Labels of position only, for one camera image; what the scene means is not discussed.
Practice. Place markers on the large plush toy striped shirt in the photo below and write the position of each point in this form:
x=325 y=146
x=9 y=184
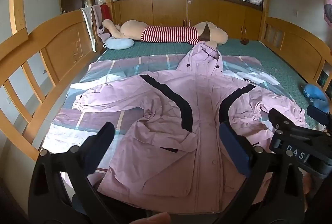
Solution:
x=168 y=33

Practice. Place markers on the plaid pink and grey blanket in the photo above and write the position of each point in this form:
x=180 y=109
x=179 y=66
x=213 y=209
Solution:
x=116 y=71

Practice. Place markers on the white hanging towel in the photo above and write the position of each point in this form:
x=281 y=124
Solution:
x=88 y=24

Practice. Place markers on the pink hanging cloth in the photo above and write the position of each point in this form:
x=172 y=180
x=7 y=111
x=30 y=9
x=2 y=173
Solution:
x=328 y=3

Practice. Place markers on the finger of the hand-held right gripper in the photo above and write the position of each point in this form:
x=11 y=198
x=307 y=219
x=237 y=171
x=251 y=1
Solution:
x=317 y=114
x=282 y=121

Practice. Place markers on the small purple plush toy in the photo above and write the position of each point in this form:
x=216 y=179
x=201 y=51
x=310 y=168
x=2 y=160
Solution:
x=103 y=33

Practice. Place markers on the small dark brown object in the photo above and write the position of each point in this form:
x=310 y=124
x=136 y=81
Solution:
x=244 y=42

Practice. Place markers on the red cloth item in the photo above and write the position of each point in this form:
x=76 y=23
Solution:
x=105 y=14

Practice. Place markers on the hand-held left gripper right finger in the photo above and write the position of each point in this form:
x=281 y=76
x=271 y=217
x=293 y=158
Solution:
x=233 y=146

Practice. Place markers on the green bed mat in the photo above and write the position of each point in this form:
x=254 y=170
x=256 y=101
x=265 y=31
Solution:
x=280 y=63

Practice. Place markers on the person's left hand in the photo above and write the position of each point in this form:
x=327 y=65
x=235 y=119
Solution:
x=153 y=218

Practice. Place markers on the pink jacket with black stripes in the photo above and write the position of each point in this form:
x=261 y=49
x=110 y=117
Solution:
x=166 y=115

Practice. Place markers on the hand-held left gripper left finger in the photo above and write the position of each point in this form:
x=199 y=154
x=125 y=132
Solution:
x=102 y=141

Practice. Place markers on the wooden bed side rail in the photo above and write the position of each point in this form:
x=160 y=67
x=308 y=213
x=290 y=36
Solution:
x=51 y=42
x=298 y=42

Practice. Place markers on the light blue pillow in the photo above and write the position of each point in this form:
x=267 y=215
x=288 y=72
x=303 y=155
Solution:
x=119 y=43

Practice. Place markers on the blue plush toy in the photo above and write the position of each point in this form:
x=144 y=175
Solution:
x=315 y=95

